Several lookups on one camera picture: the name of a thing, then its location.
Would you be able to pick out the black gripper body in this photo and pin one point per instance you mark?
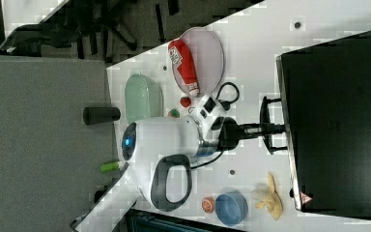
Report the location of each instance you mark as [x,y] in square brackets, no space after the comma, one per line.
[232,133]

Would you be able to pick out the black oven door handle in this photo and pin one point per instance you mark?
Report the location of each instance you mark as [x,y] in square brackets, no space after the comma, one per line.
[264,112]

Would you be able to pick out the black toaster oven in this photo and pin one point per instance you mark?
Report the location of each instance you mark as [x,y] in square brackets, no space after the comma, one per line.
[325,92]

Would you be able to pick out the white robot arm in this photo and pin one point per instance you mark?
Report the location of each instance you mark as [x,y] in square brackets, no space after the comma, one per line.
[153,146]

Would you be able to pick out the red toy strawberry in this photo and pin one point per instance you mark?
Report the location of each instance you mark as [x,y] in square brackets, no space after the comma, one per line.
[185,102]
[174,113]

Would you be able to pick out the blue bowl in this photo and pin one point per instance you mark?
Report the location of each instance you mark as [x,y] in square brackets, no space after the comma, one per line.
[231,208]

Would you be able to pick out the yellow plush banana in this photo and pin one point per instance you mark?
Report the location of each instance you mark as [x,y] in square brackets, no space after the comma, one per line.
[266,196]

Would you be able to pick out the grey round plate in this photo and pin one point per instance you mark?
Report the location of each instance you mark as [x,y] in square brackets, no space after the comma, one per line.
[208,57]

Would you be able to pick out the red plush ketchup bottle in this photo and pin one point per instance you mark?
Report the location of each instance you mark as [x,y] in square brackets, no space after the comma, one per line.
[182,60]

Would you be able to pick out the green perforated colander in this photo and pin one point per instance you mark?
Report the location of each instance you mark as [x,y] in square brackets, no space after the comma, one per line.
[143,98]

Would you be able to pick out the black cylinder post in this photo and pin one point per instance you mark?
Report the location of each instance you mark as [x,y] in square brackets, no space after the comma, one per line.
[99,115]

